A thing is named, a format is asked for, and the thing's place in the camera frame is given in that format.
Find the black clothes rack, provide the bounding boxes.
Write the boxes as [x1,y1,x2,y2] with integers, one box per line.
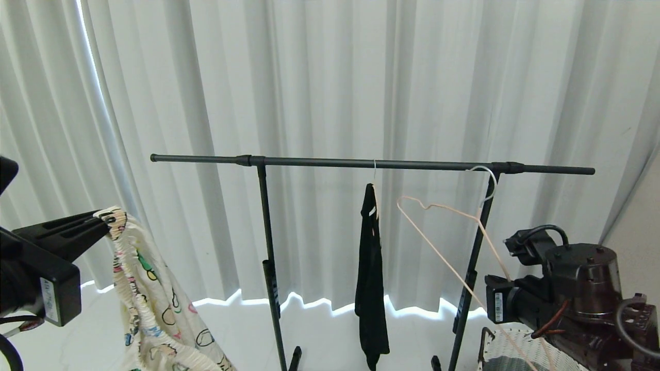
[151,154,596,371]

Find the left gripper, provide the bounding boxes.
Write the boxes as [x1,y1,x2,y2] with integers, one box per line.
[0,211,110,328]

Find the pink clothes hanger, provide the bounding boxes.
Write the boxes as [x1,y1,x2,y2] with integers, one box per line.
[396,165,557,371]
[369,160,383,218]

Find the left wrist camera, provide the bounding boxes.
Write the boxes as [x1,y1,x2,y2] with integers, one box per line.
[0,156,20,195]

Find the white curtain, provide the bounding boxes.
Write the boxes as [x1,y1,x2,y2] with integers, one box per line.
[0,0,660,315]

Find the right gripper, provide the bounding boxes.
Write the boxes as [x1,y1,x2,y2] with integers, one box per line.
[485,275,555,330]

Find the black shorts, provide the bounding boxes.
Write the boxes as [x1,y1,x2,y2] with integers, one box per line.
[355,183,391,371]

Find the white laundry basket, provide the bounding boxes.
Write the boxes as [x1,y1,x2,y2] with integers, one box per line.
[477,325,589,371]

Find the cream printed garment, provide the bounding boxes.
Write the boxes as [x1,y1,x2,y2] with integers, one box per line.
[93,206,239,371]

